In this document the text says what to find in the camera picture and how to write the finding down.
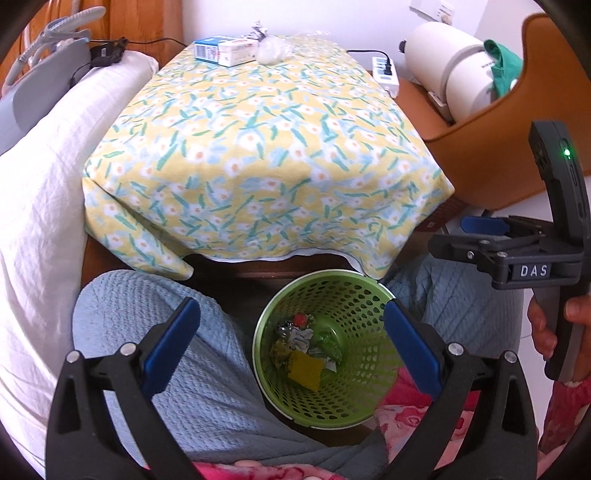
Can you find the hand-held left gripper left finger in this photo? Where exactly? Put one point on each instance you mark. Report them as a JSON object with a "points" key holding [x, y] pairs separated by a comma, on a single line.
{"points": [[171, 346]]}

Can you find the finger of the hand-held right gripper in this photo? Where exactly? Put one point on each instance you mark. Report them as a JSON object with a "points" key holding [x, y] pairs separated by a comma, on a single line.
{"points": [[452, 244], [482, 225]]}

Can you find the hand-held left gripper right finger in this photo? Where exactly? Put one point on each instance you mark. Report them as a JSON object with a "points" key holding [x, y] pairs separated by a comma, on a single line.
{"points": [[413, 350]]}

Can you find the green mesh wastebasket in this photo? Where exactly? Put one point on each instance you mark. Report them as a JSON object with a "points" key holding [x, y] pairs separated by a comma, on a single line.
{"points": [[353, 314]]}

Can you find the green wrapper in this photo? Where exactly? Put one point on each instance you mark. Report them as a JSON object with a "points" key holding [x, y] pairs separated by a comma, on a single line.
{"points": [[328, 344]]}

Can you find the yellow-green snack packet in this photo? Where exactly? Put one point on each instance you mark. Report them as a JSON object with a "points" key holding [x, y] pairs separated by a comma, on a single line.
{"points": [[279, 355]]}

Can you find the yellow sponge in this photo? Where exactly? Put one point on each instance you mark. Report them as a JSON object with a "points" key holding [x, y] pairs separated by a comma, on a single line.
{"points": [[305, 371]]}

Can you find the silver blister pack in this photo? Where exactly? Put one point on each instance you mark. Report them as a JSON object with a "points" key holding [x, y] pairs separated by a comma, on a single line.
{"points": [[282, 331]]}

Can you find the white wrapper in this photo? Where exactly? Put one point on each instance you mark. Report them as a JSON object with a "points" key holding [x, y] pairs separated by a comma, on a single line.
{"points": [[300, 339]]}

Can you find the red wrapper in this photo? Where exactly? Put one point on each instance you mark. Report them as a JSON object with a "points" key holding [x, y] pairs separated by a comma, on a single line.
{"points": [[301, 319]]}

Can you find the person's right hand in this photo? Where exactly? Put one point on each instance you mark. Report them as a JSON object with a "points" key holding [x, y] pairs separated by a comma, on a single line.
{"points": [[542, 332]]}

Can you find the person's right leg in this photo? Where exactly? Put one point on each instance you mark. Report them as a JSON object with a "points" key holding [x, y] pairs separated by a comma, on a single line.
{"points": [[461, 304]]}

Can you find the pink floral pajama top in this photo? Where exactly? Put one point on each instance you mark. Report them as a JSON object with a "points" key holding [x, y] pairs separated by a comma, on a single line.
{"points": [[401, 415]]}

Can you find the orange chair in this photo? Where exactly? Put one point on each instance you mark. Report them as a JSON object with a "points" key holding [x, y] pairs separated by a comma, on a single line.
{"points": [[545, 92]]}

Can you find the green bag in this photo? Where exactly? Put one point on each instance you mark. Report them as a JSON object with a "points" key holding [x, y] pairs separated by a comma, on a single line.
{"points": [[503, 69]]}

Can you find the white cylindrical appliance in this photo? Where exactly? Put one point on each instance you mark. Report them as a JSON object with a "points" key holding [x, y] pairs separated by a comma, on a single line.
{"points": [[443, 69]]}

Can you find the white power strip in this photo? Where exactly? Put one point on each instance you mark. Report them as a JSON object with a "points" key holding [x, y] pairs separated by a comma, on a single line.
{"points": [[388, 83]]}

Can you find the white bed sheet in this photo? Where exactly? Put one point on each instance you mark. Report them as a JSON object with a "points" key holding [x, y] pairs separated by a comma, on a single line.
{"points": [[41, 230]]}

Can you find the yellow floral tablecloth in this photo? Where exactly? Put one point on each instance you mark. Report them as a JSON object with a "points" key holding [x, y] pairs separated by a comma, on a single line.
{"points": [[268, 161]]}

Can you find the clear plastic bag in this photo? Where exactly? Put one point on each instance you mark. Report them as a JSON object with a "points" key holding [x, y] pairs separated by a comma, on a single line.
{"points": [[277, 48]]}

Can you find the crumpled silver paper ball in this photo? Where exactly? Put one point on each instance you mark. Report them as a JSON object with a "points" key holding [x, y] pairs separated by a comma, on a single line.
{"points": [[258, 32]]}

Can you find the blue and white carton box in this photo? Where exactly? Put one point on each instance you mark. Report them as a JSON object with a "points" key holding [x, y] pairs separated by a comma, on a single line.
{"points": [[221, 51]]}

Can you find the black power adapter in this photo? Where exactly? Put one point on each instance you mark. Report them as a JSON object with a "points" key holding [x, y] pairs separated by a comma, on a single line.
{"points": [[107, 51]]}

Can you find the wooden headboard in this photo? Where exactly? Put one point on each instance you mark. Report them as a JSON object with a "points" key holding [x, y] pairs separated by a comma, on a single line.
{"points": [[152, 18]]}

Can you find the white wall switch panel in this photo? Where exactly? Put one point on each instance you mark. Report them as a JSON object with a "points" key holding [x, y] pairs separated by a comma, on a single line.
{"points": [[434, 10]]}

